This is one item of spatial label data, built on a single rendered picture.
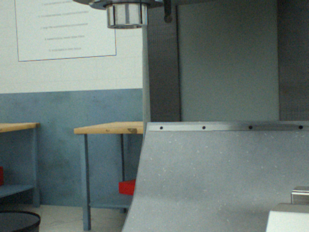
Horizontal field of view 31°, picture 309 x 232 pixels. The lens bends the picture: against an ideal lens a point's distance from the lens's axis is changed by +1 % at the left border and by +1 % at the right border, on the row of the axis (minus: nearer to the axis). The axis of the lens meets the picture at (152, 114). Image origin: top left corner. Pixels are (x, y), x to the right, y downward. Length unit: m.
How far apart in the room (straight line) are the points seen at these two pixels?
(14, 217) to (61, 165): 3.03
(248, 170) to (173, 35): 0.28
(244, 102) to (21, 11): 5.22
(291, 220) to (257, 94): 0.48
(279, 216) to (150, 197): 0.49
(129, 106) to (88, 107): 0.47
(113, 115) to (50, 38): 1.07
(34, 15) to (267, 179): 5.20
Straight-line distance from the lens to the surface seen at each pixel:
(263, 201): 0.91
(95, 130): 4.61
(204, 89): 0.98
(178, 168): 0.97
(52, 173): 5.91
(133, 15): 0.61
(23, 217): 2.80
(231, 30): 0.97
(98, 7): 0.64
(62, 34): 5.76
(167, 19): 0.60
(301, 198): 0.61
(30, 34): 6.00
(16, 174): 6.19
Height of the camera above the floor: 1.21
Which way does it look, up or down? 3 degrees down
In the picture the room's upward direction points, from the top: 2 degrees counter-clockwise
